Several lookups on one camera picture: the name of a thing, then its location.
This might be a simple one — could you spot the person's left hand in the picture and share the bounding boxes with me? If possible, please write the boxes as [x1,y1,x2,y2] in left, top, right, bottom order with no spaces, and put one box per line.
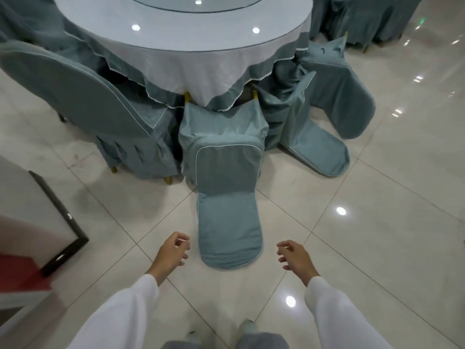
[146,231,191,286]

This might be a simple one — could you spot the round glass turntable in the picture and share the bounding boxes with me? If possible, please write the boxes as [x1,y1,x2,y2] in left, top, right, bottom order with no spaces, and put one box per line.
[125,0,269,13]

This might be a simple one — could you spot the person's grey trousers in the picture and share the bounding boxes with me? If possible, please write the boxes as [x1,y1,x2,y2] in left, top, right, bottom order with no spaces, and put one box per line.
[161,332,290,349]

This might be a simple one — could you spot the person's right forearm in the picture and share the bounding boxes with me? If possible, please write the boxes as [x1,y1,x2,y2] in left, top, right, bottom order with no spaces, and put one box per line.
[304,276,395,349]

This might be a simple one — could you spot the round white clothed table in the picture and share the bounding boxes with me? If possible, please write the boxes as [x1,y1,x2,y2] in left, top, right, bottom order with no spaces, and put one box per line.
[52,0,314,111]

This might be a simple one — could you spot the person's right hand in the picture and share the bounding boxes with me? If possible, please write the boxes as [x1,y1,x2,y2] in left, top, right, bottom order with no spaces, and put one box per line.
[277,239,320,287]

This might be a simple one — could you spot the person's left forearm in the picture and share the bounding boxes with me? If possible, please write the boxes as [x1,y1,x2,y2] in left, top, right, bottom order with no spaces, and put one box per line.
[67,274,160,349]

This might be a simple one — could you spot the red pillar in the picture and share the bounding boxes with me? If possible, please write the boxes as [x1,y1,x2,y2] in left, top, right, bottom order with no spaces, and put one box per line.
[0,250,55,301]

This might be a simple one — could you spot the person's right shoe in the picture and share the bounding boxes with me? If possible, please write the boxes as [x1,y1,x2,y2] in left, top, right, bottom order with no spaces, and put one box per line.
[238,319,257,337]

